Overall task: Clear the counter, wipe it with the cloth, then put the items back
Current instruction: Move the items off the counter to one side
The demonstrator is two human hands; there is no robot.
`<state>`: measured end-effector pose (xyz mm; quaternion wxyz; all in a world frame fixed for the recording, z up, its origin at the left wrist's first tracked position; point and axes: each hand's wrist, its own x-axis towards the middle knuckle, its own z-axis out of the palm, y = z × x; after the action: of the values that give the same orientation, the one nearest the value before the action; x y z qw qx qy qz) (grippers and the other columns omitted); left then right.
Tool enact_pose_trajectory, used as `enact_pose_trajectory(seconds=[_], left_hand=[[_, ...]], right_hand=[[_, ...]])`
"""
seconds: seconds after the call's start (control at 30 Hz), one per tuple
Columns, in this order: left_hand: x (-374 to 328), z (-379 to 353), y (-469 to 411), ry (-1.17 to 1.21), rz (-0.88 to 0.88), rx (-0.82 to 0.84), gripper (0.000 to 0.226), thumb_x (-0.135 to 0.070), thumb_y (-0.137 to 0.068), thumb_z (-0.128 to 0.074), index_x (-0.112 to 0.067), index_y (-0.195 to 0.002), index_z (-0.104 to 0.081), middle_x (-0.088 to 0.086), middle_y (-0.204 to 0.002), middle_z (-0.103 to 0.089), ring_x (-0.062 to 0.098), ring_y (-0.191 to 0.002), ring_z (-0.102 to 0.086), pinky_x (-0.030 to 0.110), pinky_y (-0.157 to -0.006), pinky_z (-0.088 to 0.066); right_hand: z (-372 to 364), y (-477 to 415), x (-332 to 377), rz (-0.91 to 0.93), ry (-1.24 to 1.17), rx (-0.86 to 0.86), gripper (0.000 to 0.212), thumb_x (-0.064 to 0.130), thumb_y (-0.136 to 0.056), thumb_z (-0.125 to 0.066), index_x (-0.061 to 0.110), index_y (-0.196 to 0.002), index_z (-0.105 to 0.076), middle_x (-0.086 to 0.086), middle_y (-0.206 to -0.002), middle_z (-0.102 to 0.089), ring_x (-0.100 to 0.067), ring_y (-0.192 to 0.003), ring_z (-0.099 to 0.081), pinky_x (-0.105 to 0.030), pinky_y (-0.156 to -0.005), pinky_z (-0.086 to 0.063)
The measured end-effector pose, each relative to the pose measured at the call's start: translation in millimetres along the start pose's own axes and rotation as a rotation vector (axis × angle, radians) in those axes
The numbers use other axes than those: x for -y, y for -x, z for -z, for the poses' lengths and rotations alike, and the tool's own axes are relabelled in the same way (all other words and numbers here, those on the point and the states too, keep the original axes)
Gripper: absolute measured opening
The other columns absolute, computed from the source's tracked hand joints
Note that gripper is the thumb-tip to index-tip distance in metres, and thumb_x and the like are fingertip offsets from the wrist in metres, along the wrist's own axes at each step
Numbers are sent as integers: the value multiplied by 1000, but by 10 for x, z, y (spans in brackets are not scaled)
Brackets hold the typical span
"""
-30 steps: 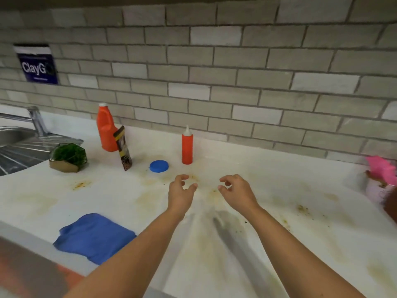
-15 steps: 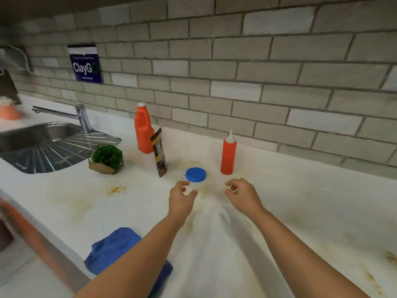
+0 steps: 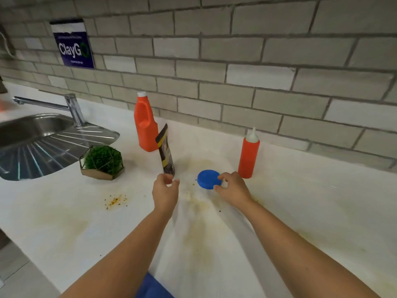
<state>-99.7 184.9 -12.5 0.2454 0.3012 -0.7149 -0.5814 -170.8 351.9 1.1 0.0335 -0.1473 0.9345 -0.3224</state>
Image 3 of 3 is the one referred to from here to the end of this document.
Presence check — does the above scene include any steel faucet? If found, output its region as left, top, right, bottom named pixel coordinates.
left=13, top=93, right=86, bottom=127

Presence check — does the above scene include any person's left forearm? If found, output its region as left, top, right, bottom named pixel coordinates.
left=60, top=207, right=176, bottom=298

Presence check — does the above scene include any person's left hand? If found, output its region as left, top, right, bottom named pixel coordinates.
left=152, top=173, right=180, bottom=214

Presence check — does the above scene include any blue cloth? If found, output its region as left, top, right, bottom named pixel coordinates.
left=135, top=272, right=174, bottom=298

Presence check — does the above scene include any person's right hand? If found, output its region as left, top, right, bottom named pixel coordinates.
left=213, top=171, right=254, bottom=208

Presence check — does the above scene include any red squeeze bottle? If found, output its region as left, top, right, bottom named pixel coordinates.
left=238, top=126, right=261, bottom=179

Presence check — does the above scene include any white countertop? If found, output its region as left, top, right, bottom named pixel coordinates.
left=0, top=82, right=397, bottom=298

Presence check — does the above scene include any steel sink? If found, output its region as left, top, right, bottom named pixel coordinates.
left=0, top=113, right=121, bottom=182

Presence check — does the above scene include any person's right forearm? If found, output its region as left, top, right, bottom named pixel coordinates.
left=242, top=200, right=380, bottom=298

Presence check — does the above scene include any green plant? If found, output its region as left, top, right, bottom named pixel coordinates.
left=79, top=145, right=125, bottom=181

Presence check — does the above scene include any clear jar with blue lid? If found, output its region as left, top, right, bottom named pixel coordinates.
left=197, top=169, right=223, bottom=190

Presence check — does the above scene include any black coffee granules pouch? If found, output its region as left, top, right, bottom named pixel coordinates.
left=155, top=123, right=176, bottom=177

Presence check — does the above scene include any blue wall sign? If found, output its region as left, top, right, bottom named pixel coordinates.
left=49, top=18, right=95, bottom=70

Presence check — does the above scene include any orange plastic jug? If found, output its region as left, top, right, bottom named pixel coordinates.
left=134, top=91, right=159, bottom=152

